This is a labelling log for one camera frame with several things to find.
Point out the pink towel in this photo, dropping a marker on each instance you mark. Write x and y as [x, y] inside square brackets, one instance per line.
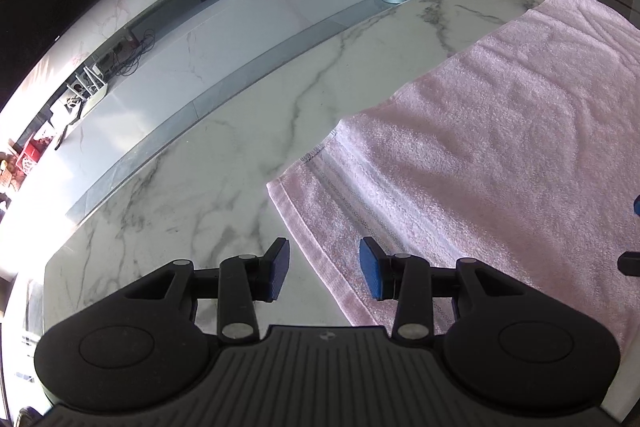
[490, 147]

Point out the white television cabinet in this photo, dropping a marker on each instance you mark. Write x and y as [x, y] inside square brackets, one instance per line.
[200, 52]

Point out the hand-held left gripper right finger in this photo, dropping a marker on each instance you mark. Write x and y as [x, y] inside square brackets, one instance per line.
[372, 269]

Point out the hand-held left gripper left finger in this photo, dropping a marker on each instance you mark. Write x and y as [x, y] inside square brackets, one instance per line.
[276, 269]

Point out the red box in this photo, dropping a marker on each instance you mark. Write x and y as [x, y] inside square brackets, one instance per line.
[34, 152]

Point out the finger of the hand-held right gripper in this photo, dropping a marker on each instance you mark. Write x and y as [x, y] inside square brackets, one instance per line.
[630, 264]
[637, 208]

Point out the white router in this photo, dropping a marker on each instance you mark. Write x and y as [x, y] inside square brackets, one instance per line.
[92, 89]

